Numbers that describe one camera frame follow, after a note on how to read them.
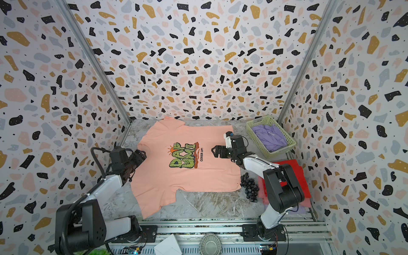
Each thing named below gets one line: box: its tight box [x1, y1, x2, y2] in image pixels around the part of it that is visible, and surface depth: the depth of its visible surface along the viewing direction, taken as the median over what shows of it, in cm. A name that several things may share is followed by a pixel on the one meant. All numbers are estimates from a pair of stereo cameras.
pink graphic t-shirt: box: [131, 116, 242, 220], surface depth 97 cm
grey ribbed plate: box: [199, 233, 223, 255], surface depth 72 cm
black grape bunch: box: [240, 172, 260, 203], surface depth 85 cm
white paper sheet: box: [154, 233, 183, 255], surface depth 68 cm
